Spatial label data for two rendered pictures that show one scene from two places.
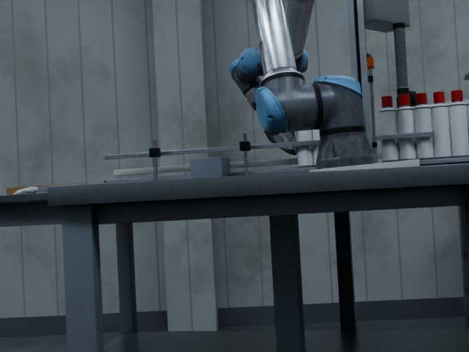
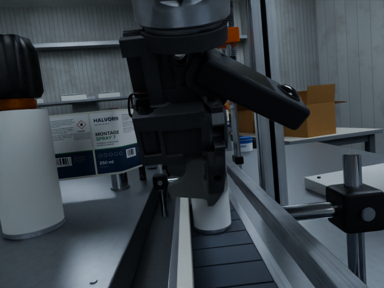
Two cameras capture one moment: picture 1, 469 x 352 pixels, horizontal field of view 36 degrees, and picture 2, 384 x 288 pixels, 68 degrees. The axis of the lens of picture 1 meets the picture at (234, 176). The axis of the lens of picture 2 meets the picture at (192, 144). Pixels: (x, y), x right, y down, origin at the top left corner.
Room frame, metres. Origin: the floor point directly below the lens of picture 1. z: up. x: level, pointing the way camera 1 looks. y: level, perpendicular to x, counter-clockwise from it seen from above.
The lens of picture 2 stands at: (2.42, 0.13, 1.03)
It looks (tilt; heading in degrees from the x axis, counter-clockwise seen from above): 6 degrees down; 255
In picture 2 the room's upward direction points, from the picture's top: 6 degrees counter-clockwise
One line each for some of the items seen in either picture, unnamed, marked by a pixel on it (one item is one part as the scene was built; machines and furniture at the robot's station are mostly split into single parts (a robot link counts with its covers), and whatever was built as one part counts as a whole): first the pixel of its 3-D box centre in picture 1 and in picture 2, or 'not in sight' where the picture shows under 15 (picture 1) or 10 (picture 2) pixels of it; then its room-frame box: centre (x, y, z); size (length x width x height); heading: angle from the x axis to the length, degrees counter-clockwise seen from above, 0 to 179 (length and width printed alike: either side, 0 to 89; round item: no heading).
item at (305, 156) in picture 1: (304, 135); (205, 152); (2.31, -0.23, 0.98); 0.05 x 0.05 x 0.20
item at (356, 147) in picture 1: (344, 148); not in sight; (1.83, -0.28, 0.90); 0.15 x 0.15 x 0.10
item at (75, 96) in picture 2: not in sight; (74, 98); (2.94, -4.73, 1.48); 0.40 x 0.38 x 0.10; 177
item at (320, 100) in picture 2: not in sight; (305, 111); (0.92, -1.85, 0.97); 0.51 x 0.42 x 0.37; 3
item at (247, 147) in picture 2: not in sight; (245, 144); (1.81, -1.15, 0.87); 0.07 x 0.07 x 0.07
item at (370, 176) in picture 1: (276, 188); not in sight; (1.84, -0.10, 0.81); 0.90 x 0.90 x 0.04; 87
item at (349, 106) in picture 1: (336, 103); not in sight; (1.83, -0.27, 1.02); 0.13 x 0.12 x 0.14; 98
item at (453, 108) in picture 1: (458, 123); not in sight; (2.19, -0.69, 0.98); 0.05 x 0.05 x 0.20
